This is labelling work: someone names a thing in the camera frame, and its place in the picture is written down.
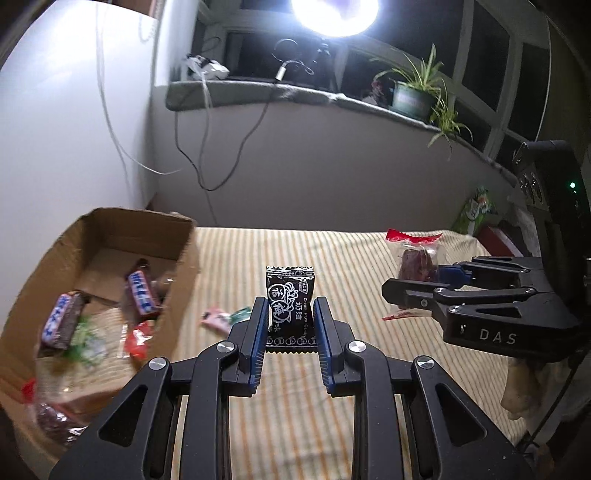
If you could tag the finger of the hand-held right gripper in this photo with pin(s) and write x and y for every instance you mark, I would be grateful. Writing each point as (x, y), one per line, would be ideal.
(455, 272)
(415, 295)

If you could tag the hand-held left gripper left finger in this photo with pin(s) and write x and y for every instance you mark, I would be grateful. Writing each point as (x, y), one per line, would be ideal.
(257, 341)

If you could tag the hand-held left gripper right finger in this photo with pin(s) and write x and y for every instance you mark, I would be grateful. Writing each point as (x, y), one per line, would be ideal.
(325, 341)

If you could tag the red clear dried fruit packet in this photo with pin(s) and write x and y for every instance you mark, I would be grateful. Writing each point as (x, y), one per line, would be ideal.
(413, 261)
(51, 415)
(138, 340)

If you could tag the black candy packet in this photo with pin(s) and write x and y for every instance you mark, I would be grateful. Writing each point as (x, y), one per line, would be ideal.
(291, 295)

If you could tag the cardboard box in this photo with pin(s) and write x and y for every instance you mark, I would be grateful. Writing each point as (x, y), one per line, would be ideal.
(180, 258)

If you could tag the blue white chocolate bar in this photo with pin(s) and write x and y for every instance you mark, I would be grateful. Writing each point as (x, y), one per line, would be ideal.
(62, 321)
(143, 293)

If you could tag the small green candy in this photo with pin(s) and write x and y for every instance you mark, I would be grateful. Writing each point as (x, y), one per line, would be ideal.
(87, 344)
(240, 316)

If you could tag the person's right forearm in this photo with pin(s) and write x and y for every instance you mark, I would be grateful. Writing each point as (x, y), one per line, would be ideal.
(531, 387)

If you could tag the small pink candy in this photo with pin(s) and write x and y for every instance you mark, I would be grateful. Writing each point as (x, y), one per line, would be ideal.
(214, 318)

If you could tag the red box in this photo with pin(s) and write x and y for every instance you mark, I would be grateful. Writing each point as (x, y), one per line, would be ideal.
(501, 237)

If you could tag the green printed bag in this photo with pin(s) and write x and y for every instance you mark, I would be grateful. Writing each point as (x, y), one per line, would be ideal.
(478, 210)

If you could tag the beige striped blanket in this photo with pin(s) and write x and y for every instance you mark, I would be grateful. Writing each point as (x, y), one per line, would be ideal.
(351, 277)

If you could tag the green spider plant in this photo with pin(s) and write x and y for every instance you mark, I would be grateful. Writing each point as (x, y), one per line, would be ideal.
(438, 106)

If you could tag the plant pot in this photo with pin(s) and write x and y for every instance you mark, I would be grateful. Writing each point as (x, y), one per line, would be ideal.
(411, 99)

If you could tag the small reddish potted plant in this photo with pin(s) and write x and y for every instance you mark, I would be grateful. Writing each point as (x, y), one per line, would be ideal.
(375, 92)

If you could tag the grey window sill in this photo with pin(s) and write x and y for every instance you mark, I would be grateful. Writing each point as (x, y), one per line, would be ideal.
(300, 94)

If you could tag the white adapter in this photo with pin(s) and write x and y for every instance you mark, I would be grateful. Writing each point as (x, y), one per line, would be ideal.
(281, 73)

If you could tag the white power strip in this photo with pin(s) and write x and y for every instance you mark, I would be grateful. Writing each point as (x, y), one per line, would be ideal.
(207, 68)

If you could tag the white wardrobe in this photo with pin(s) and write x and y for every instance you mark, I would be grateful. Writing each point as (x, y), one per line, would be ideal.
(55, 138)

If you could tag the brown box on wardrobe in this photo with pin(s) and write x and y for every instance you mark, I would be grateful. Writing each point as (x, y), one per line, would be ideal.
(134, 7)

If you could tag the window frame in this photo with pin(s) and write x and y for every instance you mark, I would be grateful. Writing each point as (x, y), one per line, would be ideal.
(512, 69)

